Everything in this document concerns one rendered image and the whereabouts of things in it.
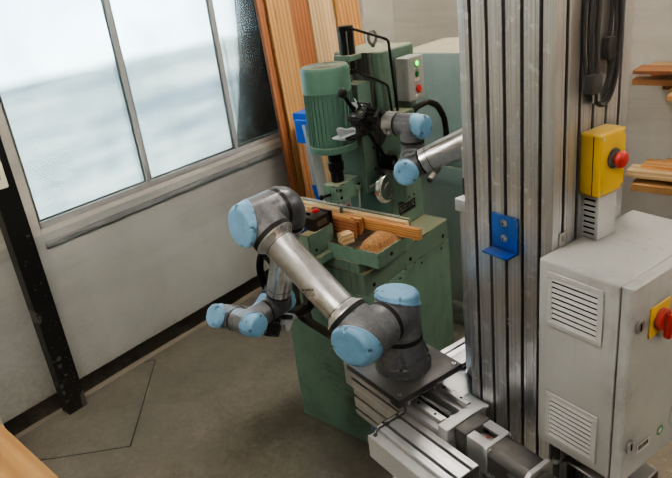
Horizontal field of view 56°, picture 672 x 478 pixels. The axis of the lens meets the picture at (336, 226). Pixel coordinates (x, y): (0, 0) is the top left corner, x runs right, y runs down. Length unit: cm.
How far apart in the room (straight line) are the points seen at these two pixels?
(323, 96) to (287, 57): 155
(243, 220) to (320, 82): 76
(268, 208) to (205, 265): 208
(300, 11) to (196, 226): 140
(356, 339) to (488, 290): 34
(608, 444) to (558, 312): 29
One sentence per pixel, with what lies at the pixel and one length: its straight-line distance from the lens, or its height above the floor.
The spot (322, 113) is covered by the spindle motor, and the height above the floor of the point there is 135.
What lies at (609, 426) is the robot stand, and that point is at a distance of 147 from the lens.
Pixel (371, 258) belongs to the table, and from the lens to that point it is 221.
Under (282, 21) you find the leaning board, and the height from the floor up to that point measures 156.
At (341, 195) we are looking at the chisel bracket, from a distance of 239.
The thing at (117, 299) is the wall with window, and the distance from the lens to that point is 342.
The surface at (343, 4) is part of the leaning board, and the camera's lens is 420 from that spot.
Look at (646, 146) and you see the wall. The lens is 428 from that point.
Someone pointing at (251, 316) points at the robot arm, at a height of 91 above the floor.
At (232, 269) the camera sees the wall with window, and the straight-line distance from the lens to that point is 385.
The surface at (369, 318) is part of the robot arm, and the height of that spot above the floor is 104.
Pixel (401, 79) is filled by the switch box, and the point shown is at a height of 140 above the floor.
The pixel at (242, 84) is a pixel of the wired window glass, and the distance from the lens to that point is 384.
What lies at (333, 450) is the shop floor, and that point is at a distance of 276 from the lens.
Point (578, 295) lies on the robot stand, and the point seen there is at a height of 118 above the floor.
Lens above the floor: 184
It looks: 23 degrees down
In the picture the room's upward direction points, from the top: 7 degrees counter-clockwise
